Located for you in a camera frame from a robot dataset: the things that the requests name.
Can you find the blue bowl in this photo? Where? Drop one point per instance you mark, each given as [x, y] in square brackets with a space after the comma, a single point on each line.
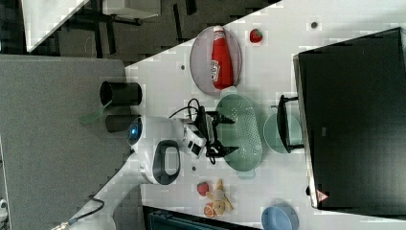
[279, 217]

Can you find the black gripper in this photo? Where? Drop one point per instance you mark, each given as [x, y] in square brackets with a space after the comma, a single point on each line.
[206, 122]

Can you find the lower black cylinder holder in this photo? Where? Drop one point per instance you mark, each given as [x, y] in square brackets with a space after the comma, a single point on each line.
[117, 123]

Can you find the mint green cup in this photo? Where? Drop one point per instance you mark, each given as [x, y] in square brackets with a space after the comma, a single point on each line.
[272, 136]

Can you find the red ketchup bottle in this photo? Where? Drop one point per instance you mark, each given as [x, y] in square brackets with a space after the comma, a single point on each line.
[221, 63]

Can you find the upper black cylinder holder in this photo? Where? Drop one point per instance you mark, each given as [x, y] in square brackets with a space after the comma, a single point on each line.
[121, 93]

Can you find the dark blue crate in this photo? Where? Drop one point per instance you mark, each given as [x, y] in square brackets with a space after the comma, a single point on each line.
[165, 220]

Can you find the green spatula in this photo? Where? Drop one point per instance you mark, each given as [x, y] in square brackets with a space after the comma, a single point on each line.
[89, 118]

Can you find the orange slice toy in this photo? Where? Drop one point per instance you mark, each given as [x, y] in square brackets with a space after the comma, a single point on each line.
[209, 211]

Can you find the black cylinder holder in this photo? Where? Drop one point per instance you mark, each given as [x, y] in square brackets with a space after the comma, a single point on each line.
[121, 93]
[117, 123]

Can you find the grey side table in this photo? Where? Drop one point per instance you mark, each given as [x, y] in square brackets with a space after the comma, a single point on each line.
[51, 162]

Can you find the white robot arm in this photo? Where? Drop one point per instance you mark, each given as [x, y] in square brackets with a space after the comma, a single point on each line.
[156, 144]

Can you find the red toy strawberry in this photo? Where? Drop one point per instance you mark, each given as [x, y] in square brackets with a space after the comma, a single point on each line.
[256, 36]
[202, 188]

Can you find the grey round plate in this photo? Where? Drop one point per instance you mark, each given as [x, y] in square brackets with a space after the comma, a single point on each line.
[200, 60]

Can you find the mint green plastic strainer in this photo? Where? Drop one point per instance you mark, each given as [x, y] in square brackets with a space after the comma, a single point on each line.
[243, 133]

